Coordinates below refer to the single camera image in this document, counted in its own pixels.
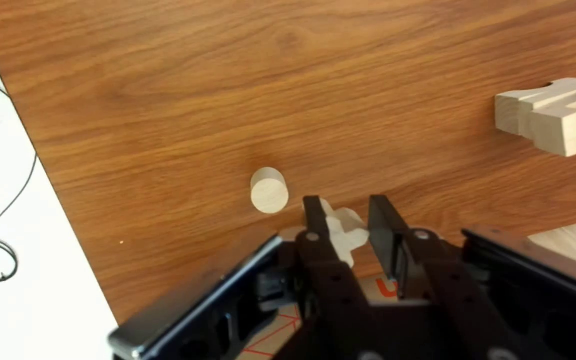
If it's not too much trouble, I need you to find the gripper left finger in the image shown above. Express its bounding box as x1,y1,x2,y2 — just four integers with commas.
108,196,370,360

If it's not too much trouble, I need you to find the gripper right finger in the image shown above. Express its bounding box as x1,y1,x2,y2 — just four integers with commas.
367,194,576,360

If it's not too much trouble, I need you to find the flower shaped wooden block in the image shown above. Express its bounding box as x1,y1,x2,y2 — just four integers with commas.
318,198,370,269

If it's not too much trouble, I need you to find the wooden cylinder block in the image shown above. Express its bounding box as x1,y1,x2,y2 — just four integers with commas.
250,166,289,215

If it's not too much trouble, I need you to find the wooden cube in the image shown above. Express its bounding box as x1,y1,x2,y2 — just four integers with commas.
527,216,576,274

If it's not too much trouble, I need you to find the cross shaped wooden block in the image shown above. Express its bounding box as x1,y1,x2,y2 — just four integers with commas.
494,76,576,158

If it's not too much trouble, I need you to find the cardboard with red lines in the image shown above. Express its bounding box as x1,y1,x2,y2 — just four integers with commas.
238,274,400,360

